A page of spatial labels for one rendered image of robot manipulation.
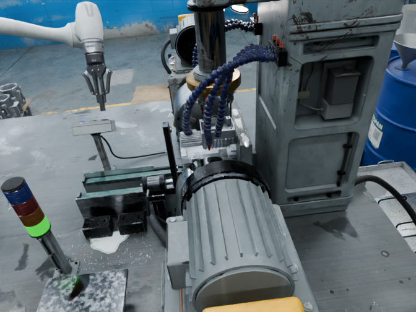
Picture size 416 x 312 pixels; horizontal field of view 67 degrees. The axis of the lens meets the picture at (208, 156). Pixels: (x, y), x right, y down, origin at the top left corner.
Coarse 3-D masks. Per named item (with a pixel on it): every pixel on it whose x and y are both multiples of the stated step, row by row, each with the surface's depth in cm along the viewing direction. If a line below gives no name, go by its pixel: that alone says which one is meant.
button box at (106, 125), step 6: (102, 120) 137; (108, 120) 136; (114, 120) 142; (72, 126) 136; (78, 126) 136; (84, 126) 136; (90, 126) 136; (96, 126) 136; (102, 126) 136; (108, 126) 136; (114, 126) 141; (72, 132) 136; (78, 132) 136; (84, 132) 136; (90, 132) 136; (96, 132) 136
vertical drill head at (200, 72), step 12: (204, 12) 88; (216, 12) 88; (204, 24) 90; (216, 24) 90; (204, 36) 92; (216, 36) 92; (204, 48) 94; (216, 48) 94; (204, 60) 96; (216, 60) 96; (192, 72) 106; (204, 72) 99; (240, 72) 103; (192, 84) 99; (204, 96) 99; (216, 96) 99; (228, 96) 103
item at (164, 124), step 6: (162, 126) 96; (168, 126) 96; (168, 132) 97; (168, 138) 98; (168, 144) 100; (168, 150) 101; (168, 156) 102; (174, 156) 104; (174, 162) 104; (174, 168) 106; (174, 174) 107; (174, 180) 109; (174, 186) 110
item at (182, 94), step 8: (184, 88) 140; (176, 96) 144; (184, 96) 134; (176, 104) 138; (184, 104) 132; (216, 104) 133; (176, 112) 134; (192, 112) 134; (200, 112) 134; (216, 112) 135; (176, 120) 136; (192, 120) 133; (176, 128) 139
